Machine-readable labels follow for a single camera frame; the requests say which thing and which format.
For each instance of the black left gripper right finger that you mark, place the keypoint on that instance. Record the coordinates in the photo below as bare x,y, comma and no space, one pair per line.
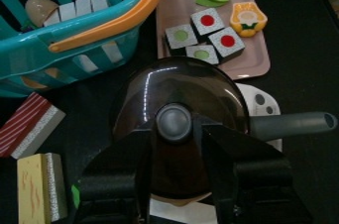
250,181

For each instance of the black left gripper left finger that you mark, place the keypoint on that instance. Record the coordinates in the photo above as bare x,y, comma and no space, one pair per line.
112,181

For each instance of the dark pot lid grey knob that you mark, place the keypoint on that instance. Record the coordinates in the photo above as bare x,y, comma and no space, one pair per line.
185,82

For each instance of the small green toy piece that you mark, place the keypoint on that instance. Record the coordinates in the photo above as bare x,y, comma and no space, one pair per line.
76,195

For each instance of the yellow wooden bread block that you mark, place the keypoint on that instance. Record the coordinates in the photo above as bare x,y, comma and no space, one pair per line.
33,188

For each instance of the red striped wooden meat block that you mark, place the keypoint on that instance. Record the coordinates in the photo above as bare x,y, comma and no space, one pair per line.
26,125

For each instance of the sushi piece green centre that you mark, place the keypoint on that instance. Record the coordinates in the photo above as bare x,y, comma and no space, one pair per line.
180,35
201,54

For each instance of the sushi piece red centre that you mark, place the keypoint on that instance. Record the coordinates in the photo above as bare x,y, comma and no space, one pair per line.
226,41
206,20

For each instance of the yellow orange toy figure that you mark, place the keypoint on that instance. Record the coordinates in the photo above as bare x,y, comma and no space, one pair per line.
248,18

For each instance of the white velcro toy food slices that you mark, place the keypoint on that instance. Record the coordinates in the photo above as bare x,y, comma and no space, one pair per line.
82,6

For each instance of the beige toy egg piece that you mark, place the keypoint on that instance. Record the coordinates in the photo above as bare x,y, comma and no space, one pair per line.
38,9

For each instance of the pink plastic tray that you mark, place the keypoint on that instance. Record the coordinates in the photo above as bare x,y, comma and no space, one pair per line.
176,0

